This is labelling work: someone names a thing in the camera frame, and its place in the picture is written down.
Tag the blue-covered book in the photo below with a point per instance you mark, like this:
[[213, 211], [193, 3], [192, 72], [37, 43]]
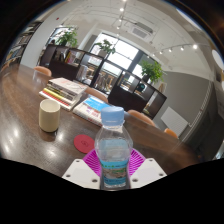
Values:
[[90, 110]]

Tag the stack of books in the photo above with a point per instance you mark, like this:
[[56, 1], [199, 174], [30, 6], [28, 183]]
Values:
[[65, 91]]

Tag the clear water bottle blue cap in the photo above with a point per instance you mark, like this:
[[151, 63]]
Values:
[[113, 150]]

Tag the black shelf unit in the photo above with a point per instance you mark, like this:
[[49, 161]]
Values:
[[126, 95]]

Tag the ceiling track lights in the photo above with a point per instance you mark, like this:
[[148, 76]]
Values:
[[195, 46]]

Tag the tall wall bookshelf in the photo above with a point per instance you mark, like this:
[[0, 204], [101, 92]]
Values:
[[20, 46]]

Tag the cream ceramic cup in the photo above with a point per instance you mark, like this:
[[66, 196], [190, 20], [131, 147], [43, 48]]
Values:
[[49, 116]]

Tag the orange chairs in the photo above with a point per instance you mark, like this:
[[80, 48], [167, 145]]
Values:
[[43, 70]]

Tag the white wall radiator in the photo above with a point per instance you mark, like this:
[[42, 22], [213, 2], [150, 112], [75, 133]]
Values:
[[174, 120]]

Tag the large leafy potted plant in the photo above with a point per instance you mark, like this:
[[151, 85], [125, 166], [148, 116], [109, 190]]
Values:
[[152, 71]]

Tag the ceiling air conditioner unit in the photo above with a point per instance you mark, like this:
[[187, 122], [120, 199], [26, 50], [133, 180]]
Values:
[[140, 32]]

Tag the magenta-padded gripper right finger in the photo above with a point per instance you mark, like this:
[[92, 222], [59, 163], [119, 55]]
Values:
[[150, 171]]

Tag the flat round red coaster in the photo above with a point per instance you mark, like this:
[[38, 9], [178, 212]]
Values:
[[83, 144]]

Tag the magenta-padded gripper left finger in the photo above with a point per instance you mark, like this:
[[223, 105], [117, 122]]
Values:
[[77, 171]]

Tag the small potted plant white pot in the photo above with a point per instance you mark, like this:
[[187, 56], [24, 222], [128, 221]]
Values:
[[106, 46]]

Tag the bushy potted plant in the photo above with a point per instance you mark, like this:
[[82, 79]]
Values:
[[67, 38]]

